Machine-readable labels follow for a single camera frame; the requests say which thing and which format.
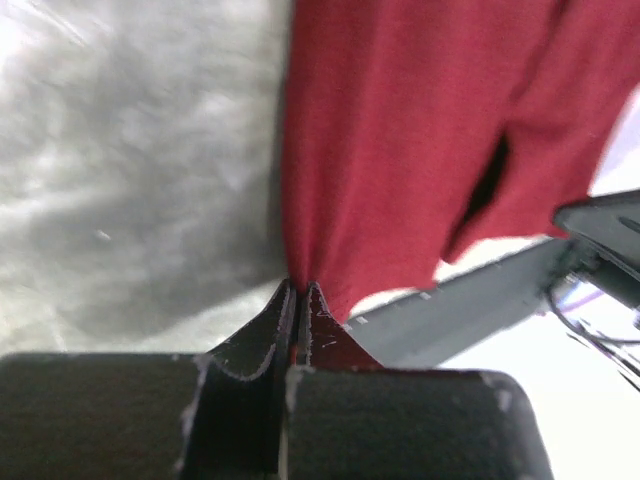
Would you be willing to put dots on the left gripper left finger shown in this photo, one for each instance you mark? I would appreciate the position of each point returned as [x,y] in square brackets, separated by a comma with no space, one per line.
[214,415]

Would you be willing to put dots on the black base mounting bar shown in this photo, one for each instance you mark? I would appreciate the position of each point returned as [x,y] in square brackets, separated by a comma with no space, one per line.
[425,329]

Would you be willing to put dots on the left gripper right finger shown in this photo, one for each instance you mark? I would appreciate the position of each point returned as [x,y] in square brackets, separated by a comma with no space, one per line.
[349,417]

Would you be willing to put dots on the dark red t shirt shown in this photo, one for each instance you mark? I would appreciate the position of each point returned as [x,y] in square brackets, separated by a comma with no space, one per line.
[414,129]

